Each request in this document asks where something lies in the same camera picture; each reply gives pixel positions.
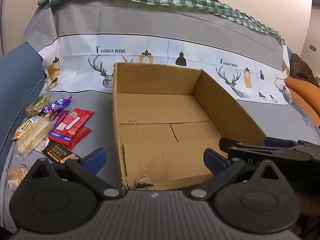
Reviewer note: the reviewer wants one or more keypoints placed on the purple pink snack box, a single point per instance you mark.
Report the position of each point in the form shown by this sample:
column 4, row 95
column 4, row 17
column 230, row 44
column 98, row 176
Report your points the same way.
column 60, row 116

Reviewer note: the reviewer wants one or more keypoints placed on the clear bread packet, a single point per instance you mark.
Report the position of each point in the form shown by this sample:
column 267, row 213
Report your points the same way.
column 32, row 137

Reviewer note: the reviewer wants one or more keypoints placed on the wall outlet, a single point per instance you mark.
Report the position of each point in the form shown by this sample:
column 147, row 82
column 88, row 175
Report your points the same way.
column 312, row 48

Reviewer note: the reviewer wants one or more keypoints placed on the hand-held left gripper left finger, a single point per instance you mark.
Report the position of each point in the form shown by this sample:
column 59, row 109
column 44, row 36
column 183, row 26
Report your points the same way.
column 95, row 159

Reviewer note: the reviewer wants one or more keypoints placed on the purple snack packet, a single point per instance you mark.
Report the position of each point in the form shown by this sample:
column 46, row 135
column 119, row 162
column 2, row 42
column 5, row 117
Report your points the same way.
column 56, row 105

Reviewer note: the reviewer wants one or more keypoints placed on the orange cushion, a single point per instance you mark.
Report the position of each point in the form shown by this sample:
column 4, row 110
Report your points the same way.
column 303, row 95

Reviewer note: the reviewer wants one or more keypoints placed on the red packet blue label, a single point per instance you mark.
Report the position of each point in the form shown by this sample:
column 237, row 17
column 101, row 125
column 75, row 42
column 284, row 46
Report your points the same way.
column 76, row 139

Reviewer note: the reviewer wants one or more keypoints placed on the brown cloth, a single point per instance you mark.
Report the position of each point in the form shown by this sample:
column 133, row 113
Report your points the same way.
column 300, row 67

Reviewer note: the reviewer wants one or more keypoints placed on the small clear cracker packet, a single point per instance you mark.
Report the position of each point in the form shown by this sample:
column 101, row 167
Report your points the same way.
column 16, row 177

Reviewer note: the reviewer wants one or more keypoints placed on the yellow wafer bar packet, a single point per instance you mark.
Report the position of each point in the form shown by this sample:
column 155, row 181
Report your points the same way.
column 25, row 126

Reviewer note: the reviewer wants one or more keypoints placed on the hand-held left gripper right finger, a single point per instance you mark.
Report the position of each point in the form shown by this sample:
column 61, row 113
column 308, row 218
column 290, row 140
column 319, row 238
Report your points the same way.
column 212, row 160

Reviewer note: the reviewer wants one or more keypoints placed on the puffed grain cake packet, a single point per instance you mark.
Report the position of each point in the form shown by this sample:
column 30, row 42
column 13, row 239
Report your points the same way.
column 36, row 105

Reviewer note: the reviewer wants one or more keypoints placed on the black brown biscuit packet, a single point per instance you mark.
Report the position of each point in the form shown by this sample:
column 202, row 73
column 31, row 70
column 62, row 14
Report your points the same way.
column 57, row 153

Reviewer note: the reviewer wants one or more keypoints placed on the red packet white label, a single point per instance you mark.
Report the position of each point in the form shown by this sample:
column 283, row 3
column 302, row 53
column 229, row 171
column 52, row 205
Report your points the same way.
column 77, row 120

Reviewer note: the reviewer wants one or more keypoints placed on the brown cardboard box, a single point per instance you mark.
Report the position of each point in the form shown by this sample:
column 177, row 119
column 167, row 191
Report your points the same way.
column 162, row 125

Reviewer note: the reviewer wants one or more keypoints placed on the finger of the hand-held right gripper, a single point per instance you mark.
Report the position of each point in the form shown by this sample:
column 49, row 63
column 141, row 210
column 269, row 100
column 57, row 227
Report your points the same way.
column 276, row 141
column 262, row 156

